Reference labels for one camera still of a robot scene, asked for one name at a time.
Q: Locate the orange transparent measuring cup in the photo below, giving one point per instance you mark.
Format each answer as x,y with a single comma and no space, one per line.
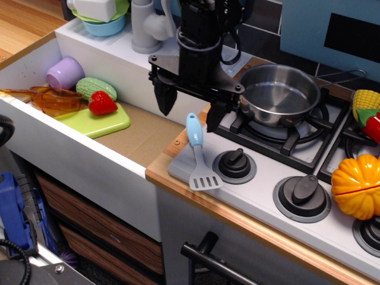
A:
51,101

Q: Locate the black left burner grate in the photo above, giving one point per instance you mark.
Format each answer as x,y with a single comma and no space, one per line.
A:
300,147

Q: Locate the wooden drawer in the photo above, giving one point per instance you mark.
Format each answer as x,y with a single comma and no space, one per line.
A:
105,261
106,229

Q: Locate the left black stove knob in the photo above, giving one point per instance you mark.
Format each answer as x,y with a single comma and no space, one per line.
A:
235,167

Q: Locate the light blue plastic bowl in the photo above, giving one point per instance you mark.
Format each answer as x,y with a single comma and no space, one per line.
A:
105,29

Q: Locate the yellow toy corn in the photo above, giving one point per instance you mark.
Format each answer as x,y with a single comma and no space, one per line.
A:
364,99

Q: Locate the middle black stove knob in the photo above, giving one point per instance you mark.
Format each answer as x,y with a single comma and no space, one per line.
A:
302,199

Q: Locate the purple striped ball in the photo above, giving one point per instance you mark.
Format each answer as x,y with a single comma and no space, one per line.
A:
70,258

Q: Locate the white plastic box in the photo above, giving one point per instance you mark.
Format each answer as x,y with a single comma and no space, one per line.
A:
93,10

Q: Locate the black burner grate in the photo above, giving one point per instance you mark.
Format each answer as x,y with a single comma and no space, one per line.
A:
351,142
300,147

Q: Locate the white toy sink basin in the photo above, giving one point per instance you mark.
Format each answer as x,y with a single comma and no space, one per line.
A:
109,171

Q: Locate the light blue toy microwave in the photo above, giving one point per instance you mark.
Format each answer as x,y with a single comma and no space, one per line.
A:
339,34

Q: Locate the blue grey toy spatula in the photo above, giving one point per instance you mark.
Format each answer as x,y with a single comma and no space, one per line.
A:
202,177

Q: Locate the blue clamp tool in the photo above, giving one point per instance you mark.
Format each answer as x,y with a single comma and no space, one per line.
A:
23,215

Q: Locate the green plastic plate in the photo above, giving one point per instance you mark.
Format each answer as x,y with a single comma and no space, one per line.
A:
122,8

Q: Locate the right black stove knob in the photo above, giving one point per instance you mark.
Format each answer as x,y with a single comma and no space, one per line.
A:
366,234

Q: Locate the green plastic cutting board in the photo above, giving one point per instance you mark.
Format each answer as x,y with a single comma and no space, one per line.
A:
94,126

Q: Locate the lower wooden drawer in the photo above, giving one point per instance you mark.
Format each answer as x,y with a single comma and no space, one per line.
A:
105,261

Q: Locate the green toy corn cob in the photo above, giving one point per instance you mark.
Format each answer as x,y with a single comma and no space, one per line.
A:
89,85

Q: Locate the red toy strawberry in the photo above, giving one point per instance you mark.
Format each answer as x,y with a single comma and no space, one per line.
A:
100,103

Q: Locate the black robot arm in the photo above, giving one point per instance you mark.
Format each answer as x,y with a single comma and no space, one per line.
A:
224,15

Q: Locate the grey toy faucet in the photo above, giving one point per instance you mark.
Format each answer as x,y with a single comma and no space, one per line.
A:
149,29

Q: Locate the red toy pepper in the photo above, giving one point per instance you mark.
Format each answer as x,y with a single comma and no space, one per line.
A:
368,120

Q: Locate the upper wooden drawer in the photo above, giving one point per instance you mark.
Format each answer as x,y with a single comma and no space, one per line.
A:
106,229

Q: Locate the black oven door handle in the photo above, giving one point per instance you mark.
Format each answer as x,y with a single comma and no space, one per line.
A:
202,255

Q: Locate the purple plastic cup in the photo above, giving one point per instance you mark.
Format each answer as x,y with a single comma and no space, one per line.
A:
65,74

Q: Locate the black right burner grate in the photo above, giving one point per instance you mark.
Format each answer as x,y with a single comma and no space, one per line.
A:
351,142

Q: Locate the black stove knob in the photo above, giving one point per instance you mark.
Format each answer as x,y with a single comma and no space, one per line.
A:
366,234
235,167
302,199

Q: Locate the stainless steel pan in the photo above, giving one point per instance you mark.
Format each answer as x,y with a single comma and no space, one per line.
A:
280,96

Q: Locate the orange toy pumpkin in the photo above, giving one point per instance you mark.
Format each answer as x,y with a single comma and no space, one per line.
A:
355,187

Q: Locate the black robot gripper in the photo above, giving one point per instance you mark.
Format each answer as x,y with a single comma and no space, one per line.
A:
196,71

